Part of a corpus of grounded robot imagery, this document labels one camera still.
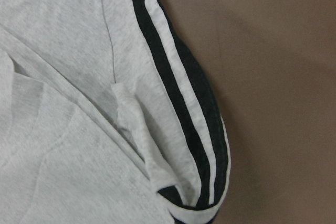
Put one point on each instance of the grey cartoon print t-shirt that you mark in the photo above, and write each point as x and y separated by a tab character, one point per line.
106	117

